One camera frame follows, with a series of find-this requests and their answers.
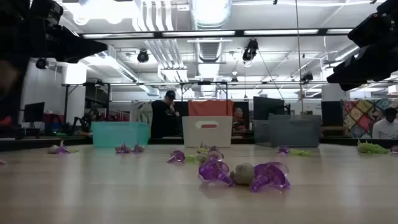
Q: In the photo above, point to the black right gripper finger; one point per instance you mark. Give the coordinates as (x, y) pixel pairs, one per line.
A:
(348, 76)

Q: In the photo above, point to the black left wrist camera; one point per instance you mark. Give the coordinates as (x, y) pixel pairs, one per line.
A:
(46, 12)

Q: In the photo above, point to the black table frame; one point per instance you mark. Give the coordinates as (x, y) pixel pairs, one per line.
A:
(31, 143)

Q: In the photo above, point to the teal plastic bin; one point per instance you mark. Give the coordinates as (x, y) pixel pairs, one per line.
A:
(112, 133)

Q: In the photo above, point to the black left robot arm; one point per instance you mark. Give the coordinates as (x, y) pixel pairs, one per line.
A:
(12, 31)

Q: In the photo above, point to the grey plastic bin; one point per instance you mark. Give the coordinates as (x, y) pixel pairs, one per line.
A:
(295, 137)

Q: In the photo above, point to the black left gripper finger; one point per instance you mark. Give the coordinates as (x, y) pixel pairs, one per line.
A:
(84, 49)

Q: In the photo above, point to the orange red fabric panel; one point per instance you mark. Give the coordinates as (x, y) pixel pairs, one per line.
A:
(211, 108)

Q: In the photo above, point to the white plastic bin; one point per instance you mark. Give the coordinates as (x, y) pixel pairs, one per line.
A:
(192, 137)

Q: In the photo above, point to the person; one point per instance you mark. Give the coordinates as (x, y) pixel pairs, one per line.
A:
(161, 118)
(237, 119)
(385, 129)

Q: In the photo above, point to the red plastic crate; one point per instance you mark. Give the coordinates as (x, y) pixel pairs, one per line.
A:
(53, 117)

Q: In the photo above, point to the black background robot arm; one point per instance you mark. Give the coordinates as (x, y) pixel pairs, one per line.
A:
(85, 121)

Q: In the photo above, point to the thin hanging pole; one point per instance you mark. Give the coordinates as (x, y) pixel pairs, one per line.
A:
(299, 62)

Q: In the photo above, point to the white leaf print cloth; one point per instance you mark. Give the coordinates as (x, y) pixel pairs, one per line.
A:
(140, 112)

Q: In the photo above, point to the black hanging camera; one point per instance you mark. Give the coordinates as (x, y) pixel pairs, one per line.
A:
(307, 76)
(143, 56)
(250, 49)
(41, 63)

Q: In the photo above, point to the colourful patchwork quilt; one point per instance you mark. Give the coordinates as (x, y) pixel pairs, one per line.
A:
(360, 118)

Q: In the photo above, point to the blue plastic crate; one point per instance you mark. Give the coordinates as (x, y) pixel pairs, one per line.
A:
(53, 127)

